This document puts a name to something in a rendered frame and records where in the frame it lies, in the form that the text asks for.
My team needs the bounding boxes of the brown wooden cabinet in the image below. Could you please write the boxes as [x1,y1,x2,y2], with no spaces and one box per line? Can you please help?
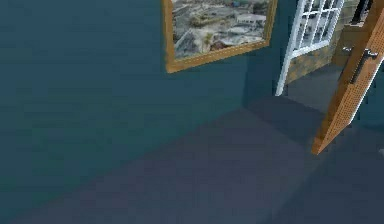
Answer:
[331,21,369,67]

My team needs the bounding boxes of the orange wooden room door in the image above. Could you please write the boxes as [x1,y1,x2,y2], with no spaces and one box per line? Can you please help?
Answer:
[311,0,384,156]

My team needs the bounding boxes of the black door handle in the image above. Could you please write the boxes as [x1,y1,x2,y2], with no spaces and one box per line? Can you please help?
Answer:
[349,48,379,85]

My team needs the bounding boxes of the wooden framed landscape picture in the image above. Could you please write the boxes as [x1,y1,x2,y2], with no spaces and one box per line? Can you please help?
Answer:
[161,0,279,74]

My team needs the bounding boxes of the white framed window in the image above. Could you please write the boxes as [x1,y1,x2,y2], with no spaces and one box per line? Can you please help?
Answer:
[274,0,346,97]

